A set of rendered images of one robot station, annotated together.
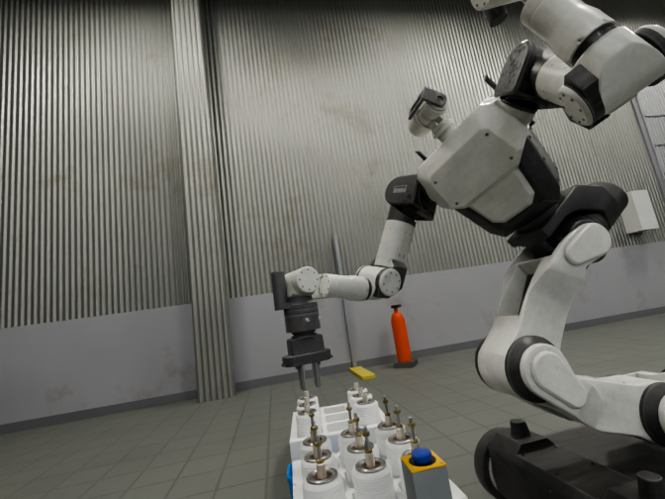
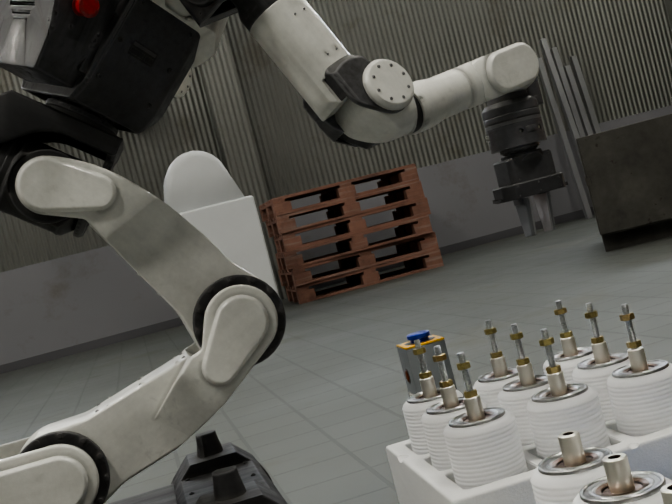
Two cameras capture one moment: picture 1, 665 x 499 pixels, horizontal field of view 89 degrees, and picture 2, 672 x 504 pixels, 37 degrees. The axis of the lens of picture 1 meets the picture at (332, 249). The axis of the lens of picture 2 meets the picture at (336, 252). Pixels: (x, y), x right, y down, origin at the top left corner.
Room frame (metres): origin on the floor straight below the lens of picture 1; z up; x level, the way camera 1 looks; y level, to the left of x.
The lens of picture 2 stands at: (2.45, -0.23, 0.54)
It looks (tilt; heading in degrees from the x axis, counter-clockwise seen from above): 1 degrees down; 179
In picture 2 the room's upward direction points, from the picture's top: 14 degrees counter-clockwise
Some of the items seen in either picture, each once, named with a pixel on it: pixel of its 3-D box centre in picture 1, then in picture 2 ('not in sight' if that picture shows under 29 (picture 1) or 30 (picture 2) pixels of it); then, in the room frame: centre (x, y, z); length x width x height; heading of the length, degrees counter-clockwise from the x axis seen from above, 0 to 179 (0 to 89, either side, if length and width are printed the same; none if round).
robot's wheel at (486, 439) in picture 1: (508, 464); not in sight; (1.13, -0.43, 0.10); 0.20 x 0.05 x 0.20; 101
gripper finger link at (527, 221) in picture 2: (318, 372); (524, 217); (0.89, 0.08, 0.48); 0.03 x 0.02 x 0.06; 24
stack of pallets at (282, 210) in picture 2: not in sight; (349, 234); (-6.22, 0.00, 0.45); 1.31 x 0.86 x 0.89; 100
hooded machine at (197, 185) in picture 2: not in sight; (216, 242); (-4.63, -0.96, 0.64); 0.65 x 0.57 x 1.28; 101
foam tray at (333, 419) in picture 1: (339, 439); not in sight; (1.56, 0.09, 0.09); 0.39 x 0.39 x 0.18; 6
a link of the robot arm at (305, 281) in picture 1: (295, 292); (506, 87); (0.86, 0.11, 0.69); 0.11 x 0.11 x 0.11; 33
